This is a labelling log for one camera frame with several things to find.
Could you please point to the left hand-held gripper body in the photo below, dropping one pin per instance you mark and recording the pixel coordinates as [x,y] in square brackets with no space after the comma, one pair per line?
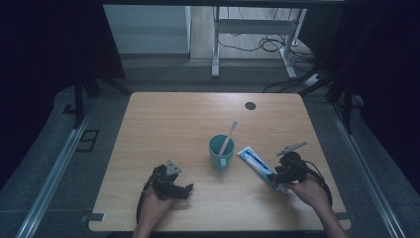
[163,181]

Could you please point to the dark curtain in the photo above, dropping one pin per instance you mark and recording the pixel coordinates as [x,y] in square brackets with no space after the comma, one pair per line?
[39,66]
[389,82]

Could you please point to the teal cup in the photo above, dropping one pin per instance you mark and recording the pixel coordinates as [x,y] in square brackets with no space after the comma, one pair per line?
[220,153]

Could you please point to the dark round table grommet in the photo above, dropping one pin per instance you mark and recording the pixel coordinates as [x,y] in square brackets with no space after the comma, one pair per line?
[250,105]

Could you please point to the metal floor rail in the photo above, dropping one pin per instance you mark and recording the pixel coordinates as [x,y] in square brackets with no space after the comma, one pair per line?
[366,172]
[49,181]

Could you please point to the white desk frame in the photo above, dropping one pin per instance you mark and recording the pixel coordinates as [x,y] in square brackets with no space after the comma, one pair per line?
[254,25]

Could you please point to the white cabinet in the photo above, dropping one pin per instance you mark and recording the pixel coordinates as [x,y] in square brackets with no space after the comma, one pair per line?
[145,29]

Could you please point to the white and blue toothpaste tube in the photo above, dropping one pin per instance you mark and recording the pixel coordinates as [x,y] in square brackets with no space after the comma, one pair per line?
[256,162]

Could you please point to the black metal stand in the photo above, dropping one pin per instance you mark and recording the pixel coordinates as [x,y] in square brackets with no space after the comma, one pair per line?
[346,109]
[78,102]

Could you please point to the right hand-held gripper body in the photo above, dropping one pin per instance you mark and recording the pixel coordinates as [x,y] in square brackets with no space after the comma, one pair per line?
[292,167]

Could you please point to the pink toothbrush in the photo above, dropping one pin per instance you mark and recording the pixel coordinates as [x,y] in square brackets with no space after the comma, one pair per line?
[228,137]

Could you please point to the white power strip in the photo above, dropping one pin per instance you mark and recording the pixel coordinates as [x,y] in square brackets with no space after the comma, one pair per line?
[313,79]

